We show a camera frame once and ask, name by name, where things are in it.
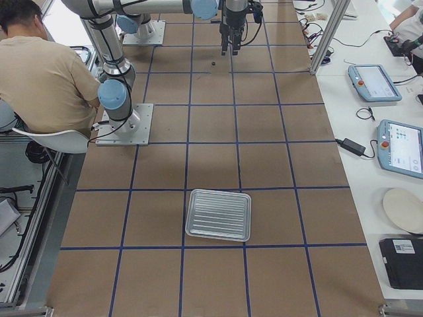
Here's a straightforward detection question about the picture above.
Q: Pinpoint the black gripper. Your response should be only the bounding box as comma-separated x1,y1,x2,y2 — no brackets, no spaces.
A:
219,19,246,56

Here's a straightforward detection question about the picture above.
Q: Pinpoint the silver metal tray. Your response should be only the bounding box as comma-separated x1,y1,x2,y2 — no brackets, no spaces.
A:
185,189,252,242

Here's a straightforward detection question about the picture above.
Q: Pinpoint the upper blue teach pendant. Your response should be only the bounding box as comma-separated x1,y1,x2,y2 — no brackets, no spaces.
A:
348,64,402,102

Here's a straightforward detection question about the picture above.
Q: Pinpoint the blue teach pendant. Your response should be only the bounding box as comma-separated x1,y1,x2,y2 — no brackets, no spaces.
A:
377,120,422,179
348,64,402,102

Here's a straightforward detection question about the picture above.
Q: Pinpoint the black power adapter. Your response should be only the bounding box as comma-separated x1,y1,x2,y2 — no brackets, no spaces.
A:
335,138,367,157

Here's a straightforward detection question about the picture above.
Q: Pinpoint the white chair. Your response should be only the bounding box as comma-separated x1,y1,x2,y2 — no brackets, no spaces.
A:
11,127,89,186

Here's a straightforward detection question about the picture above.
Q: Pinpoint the person in beige shirt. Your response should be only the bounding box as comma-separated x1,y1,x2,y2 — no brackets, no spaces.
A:
0,0,103,135

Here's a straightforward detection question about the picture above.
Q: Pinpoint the lower blue teach pendant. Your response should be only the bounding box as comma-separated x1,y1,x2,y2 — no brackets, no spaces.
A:
377,120,422,179

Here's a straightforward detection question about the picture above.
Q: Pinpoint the beige round plate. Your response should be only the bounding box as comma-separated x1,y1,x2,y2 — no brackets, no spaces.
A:
383,188,422,235

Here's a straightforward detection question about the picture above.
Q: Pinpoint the black box device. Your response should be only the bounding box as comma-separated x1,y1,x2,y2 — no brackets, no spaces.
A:
379,238,422,290

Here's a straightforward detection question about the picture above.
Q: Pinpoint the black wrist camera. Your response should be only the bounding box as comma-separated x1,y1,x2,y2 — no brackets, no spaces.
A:
248,0,263,24

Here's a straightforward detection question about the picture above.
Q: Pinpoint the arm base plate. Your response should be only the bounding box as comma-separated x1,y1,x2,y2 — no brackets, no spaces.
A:
95,104,154,146
123,20,166,46

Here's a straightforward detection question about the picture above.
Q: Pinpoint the aluminium frame post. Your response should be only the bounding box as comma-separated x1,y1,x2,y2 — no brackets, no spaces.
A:
309,0,350,75

